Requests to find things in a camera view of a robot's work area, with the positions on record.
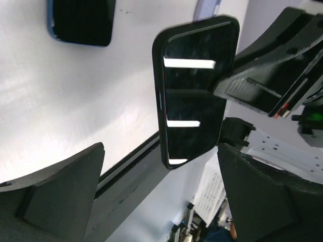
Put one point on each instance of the person in blue shirt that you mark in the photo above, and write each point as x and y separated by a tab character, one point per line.
221	234

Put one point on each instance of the right white cable duct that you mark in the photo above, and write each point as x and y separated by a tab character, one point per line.
210	193

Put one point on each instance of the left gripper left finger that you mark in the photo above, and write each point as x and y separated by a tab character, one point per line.
54	203

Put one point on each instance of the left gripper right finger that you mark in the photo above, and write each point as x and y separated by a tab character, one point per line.
268	204

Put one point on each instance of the blue phone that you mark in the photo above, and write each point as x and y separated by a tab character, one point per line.
82	22

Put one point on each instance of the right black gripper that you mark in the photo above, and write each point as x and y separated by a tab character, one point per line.
283	66

